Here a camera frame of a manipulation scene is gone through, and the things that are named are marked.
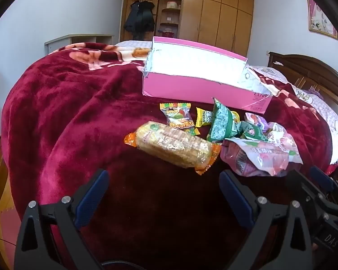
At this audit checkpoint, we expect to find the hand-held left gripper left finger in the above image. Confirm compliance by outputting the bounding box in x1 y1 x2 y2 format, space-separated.
14 169 110 270

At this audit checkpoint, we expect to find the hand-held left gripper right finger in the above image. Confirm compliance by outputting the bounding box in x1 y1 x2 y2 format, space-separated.
218 170 317 270

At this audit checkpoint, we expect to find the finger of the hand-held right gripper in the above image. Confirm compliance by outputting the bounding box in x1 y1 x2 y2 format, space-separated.
310 165 338 211
286 169 330 220

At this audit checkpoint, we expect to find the pink snack bag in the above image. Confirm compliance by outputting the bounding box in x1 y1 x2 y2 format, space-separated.
220 138 289 177

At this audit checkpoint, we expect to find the white pink drink pouch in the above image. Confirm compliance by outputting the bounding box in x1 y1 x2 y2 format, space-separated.
266 122 303 165

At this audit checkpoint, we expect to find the dark green snack packet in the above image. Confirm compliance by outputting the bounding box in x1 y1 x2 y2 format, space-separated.
237 120 269 142

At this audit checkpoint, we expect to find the green snack bag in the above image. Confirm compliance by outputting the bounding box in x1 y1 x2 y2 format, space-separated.
206 98 240 142

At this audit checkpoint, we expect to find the purple tin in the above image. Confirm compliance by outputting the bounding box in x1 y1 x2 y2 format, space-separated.
244 112 268 131

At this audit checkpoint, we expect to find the cracker packet with orange ends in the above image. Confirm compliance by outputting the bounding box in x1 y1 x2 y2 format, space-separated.
124 121 222 176

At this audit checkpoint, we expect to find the yellow candy packet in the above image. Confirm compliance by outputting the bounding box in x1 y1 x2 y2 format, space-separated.
196 107 215 128

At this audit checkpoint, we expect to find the colourful candy packet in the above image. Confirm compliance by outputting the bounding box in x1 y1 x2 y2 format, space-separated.
160 103 201 136

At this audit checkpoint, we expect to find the pink cardboard box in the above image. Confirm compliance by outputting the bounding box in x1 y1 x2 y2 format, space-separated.
142 36 272 114

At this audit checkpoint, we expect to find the red floral blanket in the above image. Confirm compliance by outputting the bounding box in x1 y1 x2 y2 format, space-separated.
1 42 331 270

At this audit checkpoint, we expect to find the foam floor mat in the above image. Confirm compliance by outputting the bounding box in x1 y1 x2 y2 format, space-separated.
0 157 23 259

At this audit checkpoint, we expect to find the dark wooden headboard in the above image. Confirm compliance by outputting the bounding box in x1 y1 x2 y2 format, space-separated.
267 51 338 124

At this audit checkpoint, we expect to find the white bookshelf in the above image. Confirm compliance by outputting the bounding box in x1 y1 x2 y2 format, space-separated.
44 34 114 54

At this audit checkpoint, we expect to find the wooden wardrobe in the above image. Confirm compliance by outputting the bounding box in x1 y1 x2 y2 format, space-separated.
116 0 254 58

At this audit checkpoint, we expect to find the black coat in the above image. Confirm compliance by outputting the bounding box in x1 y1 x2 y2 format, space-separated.
123 0 155 40

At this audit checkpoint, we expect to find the wall poster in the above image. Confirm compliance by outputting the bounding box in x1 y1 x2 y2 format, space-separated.
307 0 338 40

